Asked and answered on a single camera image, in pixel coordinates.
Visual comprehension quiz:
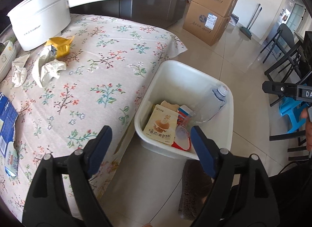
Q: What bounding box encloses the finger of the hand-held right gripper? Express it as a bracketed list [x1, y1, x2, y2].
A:
[262, 81, 300, 101]

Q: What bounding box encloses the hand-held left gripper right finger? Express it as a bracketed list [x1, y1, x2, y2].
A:
[190, 125, 281, 227]

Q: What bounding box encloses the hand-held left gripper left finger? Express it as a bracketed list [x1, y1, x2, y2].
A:
[21, 125, 113, 227]

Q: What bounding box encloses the red bowl white lid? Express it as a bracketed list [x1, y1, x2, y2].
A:
[171, 125, 193, 152]

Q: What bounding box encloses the orange white carton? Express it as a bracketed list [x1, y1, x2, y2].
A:
[177, 105, 195, 126]

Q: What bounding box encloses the clear plastic bottle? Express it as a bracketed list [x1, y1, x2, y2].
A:
[195, 84, 230, 124]

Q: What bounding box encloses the cream bread pouch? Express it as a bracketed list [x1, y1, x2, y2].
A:
[143, 105, 179, 146]

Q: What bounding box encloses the white brown paper bag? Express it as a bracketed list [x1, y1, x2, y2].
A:
[160, 100, 180, 114]

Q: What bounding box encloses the white bin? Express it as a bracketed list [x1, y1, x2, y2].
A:
[105, 60, 234, 227]

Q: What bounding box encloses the person's right hand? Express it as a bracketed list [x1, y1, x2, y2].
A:
[301, 107, 312, 151]

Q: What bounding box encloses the blue plastic stool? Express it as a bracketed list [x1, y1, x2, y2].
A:
[279, 100, 308, 133]

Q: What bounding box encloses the black chair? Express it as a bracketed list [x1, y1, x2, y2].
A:
[260, 23, 303, 76]
[269, 37, 312, 161]

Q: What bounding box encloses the grey fuzzy mat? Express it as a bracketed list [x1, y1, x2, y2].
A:
[178, 160, 215, 220]

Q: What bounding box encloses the broom and dustpan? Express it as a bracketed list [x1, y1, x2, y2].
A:
[241, 4, 261, 40]

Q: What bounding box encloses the glass door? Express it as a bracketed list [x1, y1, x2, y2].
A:
[278, 0, 309, 47]

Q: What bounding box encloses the crumpled cream paper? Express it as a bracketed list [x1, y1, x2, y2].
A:
[32, 47, 67, 88]

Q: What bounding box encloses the crumpled white tissue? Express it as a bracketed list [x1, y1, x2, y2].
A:
[11, 54, 30, 88]

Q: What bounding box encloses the yellow foil wrapper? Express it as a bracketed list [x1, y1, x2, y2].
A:
[44, 36, 75, 59]

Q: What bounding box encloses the white printed bowl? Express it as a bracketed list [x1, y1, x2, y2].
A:
[0, 40, 17, 81]

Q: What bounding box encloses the white electric pot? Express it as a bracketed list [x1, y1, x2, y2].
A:
[6, 0, 129, 51]

